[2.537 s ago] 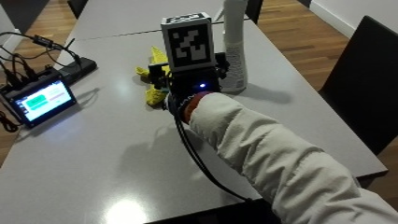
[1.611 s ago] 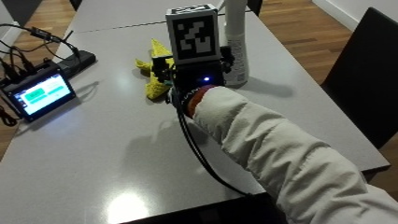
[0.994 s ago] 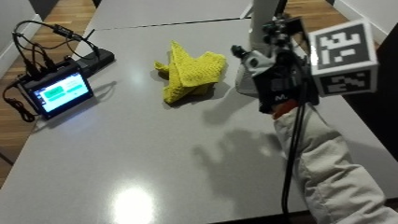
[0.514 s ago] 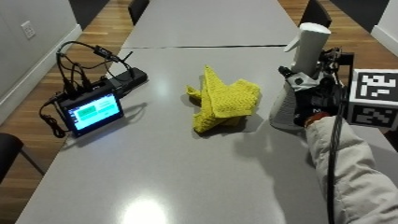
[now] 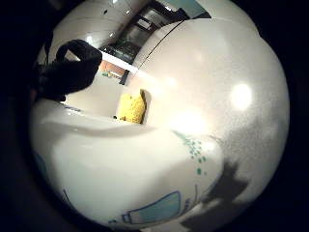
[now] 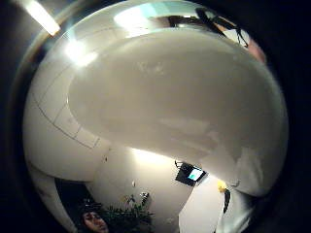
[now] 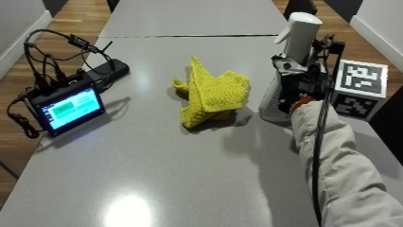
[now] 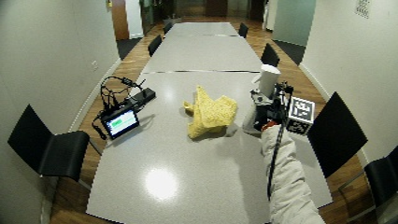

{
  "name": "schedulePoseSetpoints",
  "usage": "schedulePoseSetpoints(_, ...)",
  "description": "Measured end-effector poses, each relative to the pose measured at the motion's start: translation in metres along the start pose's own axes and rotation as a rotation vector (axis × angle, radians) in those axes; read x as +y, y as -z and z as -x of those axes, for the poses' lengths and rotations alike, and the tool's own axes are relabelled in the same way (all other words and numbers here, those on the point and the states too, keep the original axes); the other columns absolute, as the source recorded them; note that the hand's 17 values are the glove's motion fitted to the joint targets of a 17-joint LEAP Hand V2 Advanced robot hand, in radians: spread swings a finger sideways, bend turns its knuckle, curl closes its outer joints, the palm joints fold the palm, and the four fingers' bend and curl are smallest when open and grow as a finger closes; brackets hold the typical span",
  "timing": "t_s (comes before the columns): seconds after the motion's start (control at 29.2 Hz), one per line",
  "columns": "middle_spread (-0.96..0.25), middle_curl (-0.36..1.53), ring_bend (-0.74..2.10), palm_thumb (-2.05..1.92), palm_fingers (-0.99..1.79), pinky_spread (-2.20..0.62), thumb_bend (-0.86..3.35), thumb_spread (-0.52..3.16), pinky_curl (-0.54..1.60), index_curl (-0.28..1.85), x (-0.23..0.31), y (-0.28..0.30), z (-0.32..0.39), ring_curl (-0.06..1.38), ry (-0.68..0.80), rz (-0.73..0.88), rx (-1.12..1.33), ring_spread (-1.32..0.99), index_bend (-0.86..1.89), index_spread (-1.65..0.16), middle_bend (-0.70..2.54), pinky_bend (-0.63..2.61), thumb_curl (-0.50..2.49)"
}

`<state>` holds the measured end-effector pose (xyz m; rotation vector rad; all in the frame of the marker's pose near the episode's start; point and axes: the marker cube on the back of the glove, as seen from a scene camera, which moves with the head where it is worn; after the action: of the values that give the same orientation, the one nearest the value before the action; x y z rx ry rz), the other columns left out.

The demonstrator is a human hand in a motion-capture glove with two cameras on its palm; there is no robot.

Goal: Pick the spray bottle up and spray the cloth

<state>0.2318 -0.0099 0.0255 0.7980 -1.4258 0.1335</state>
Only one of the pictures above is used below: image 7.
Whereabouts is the yellow cloth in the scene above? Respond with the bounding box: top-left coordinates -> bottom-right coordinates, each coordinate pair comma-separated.
170,55 -> 251,130

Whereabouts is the black power bank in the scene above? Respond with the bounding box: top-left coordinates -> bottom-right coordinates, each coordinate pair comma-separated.
84,58 -> 130,93

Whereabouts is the black cable with adapter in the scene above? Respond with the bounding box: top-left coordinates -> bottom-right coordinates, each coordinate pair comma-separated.
23,28 -> 116,88

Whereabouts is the black glove cable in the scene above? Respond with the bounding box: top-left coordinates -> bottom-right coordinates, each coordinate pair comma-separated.
310,89 -> 334,227

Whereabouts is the black device with screen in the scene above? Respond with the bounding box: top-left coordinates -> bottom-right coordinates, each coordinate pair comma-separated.
27,73 -> 106,138

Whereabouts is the black glove sensor mount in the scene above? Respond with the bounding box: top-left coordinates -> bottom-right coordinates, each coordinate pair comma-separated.
311,33 -> 346,65

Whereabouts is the white marker cube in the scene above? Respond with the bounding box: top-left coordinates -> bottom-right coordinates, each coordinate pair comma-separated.
330,59 -> 391,123

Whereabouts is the black looped cable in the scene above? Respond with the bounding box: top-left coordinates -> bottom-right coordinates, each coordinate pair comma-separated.
5,89 -> 44,140

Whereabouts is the white spray bottle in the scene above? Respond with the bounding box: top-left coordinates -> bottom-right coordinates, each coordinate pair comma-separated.
257,11 -> 325,123

